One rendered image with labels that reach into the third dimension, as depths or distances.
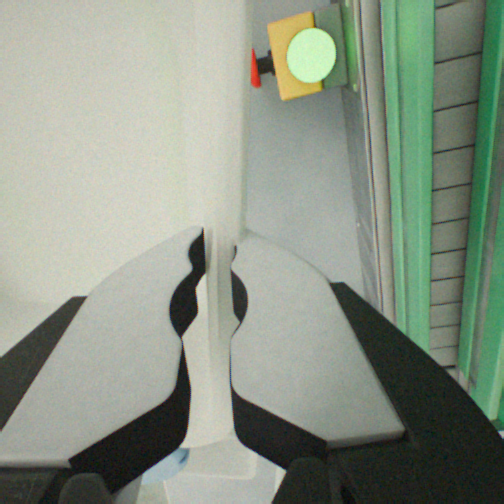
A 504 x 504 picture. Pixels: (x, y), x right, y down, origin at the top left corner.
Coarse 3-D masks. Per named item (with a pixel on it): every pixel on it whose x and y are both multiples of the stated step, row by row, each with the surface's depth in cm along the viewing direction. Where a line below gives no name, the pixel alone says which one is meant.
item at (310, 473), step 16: (304, 464) 5; (320, 464) 5; (80, 480) 5; (96, 480) 5; (288, 480) 5; (304, 480) 5; (320, 480) 5; (64, 496) 5; (80, 496) 5; (96, 496) 5; (288, 496) 5; (304, 496) 5; (320, 496) 5
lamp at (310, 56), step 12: (300, 36) 31; (312, 36) 30; (324, 36) 30; (288, 48) 33; (300, 48) 31; (312, 48) 31; (324, 48) 31; (288, 60) 32; (300, 60) 31; (312, 60) 31; (324, 60) 31; (300, 72) 32; (312, 72) 32; (324, 72) 32
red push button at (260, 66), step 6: (252, 48) 36; (252, 54) 36; (252, 60) 35; (258, 60) 37; (264, 60) 36; (252, 66) 36; (258, 66) 37; (264, 66) 37; (252, 72) 36; (258, 72) 37; (264, 72) 37; (252, 78) 36; (258, 78) 37; (252, 84) 37; (258, 84) 37
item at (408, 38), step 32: (384, 0) 25; (416, 0) 20; (384, 32) 27; (416, 32) 21; (416, 64) 22; (416, 96) 23; (416, 128) 24; (416, 160) 25; (416, 192) 26; (416, 224) 28; (416, 256) 29; (416, 288) 31; (416, 320) 33
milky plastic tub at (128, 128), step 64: (0, 0) 13; (64, 0) 13; (128, 0) 13; (192, 0) 13; (0, 64) 15; (64, 64) 14; (128, 64) 14; (192, 64) 14; (0, 128) 16; (64, 128) 16; (128, 128) 16; (192, 128) 15; (0, 192) 18; (64, 192) 18; (128, 192) 17; (192, 192) 17; (0, 256) 20; (64, 256) 20; (128, 256) 20; (0, 320) 21; (192, 384) 18
